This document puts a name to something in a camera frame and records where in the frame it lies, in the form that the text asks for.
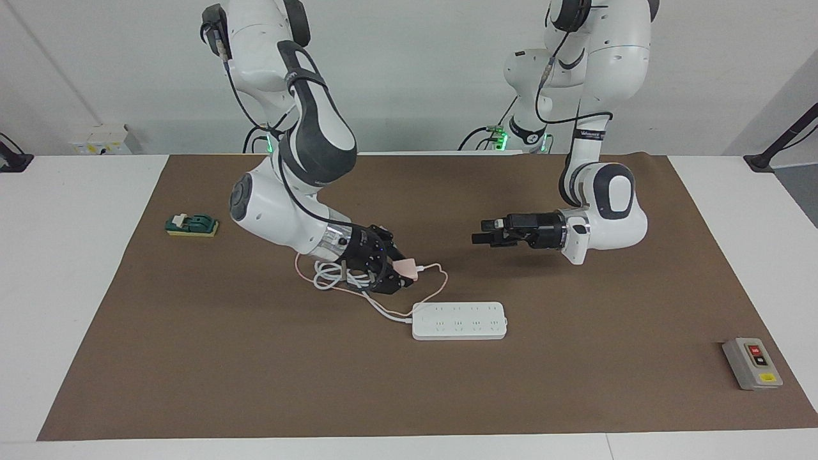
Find black arm base cable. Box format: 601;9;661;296
457;96;512;153
243;125;275;154

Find brown table mat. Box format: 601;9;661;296
36;152;818;441

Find grey on-off switch box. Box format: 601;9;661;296
722;337;784;392

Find pink charging cable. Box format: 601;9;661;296
294;252;448;318

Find white power strip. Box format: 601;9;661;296
412;302;509;341

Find black clamp stand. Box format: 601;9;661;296
0;132;34;173
743;102;818;173

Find black left arm base cable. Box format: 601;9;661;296
457;96;512;153

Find black right arm base cable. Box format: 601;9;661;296
243;125;275;154

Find green knife switch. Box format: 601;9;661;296
165;213;220;238

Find white wall socket box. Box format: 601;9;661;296
70;125;132;156

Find white power strip cord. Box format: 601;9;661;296
313;259;415;323

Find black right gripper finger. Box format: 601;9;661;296
369;225;402;263
369;265;413;296

